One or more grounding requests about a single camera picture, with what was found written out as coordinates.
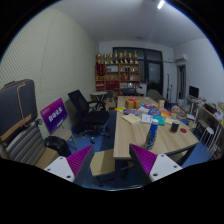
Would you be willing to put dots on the black bag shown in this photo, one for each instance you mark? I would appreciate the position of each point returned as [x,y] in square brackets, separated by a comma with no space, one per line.
[56,145]

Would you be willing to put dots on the white wall air conditioner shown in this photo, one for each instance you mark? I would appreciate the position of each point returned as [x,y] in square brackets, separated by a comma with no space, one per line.
[181,58]

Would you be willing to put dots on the dark suitcase with tan trim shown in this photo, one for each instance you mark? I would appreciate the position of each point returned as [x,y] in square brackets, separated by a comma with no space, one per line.
[16,103]

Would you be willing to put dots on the wooden shelf unit with trophies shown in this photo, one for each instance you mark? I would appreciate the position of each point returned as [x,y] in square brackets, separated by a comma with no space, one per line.
[116,75]

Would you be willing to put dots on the purple sign board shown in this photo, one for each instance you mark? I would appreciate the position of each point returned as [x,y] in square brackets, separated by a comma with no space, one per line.
[53,115]

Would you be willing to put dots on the striped grey chair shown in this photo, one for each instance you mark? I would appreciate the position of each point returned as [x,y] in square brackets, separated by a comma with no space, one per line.
[25,145]

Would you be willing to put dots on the teal book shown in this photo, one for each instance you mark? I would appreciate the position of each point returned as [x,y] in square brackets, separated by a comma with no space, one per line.
[160,120]

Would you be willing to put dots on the orange book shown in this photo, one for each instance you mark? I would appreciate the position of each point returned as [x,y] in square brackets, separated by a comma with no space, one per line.
[165,113]

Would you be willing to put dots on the white booklet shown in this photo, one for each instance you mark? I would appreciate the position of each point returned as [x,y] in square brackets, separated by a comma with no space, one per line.
[146,118]

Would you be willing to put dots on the black computer monitor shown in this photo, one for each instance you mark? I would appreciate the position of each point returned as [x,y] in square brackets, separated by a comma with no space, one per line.
[193,91]

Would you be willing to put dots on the pink package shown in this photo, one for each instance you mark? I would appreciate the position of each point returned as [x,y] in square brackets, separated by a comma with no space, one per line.
[150,106]

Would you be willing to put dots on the orange and white carton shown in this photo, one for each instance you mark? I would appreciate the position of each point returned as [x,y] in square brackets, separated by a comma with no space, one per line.
[161,104]

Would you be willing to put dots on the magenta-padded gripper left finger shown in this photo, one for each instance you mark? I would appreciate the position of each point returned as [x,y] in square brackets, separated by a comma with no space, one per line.
[61,166]

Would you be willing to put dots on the small round side table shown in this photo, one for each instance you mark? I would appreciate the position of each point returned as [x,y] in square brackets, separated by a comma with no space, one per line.
[99,94]

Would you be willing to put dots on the wooden side desk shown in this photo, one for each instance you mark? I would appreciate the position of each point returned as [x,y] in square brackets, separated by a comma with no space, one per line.
[208,115]

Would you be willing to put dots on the dark mug white inside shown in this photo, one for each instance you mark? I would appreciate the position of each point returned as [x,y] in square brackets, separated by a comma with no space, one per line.
[175,127]

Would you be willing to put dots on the black office chair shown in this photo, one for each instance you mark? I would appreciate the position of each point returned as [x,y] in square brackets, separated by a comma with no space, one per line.
[90,116]

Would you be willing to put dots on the flat round red coaster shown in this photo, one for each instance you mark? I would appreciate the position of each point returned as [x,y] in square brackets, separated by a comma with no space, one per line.
[183,130]

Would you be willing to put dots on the white round stool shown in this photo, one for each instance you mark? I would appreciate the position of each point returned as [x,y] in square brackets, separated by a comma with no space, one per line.
[208,131]

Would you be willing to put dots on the ceiling light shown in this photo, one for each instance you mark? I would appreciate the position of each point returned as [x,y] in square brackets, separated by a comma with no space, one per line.
[161,4]

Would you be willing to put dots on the yellow gift box red ribbon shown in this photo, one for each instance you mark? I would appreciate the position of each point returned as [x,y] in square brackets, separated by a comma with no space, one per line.
[133,104]

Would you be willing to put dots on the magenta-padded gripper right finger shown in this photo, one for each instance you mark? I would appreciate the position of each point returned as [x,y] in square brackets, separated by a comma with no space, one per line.
[161,165]

